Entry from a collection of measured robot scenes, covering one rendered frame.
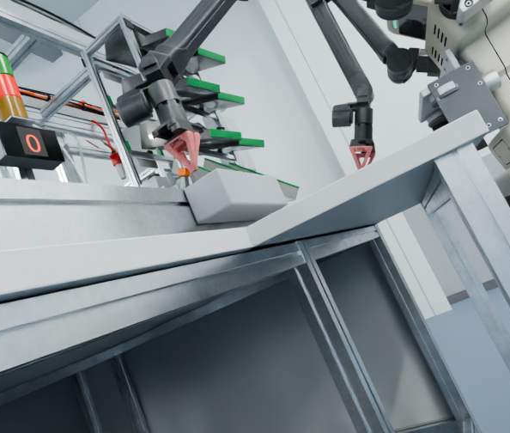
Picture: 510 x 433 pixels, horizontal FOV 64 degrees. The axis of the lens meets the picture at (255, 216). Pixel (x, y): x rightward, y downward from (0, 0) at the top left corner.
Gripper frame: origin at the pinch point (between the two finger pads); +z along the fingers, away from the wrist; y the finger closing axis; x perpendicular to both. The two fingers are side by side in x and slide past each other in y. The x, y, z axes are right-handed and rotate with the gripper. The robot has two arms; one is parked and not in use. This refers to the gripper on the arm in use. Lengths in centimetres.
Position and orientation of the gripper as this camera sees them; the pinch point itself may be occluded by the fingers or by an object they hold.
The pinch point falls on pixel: (192, 167)
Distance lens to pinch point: 85.4
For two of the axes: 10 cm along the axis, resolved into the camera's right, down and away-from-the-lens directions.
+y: -4.6, 0.1, -8.9
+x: 8.0, -4.3, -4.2
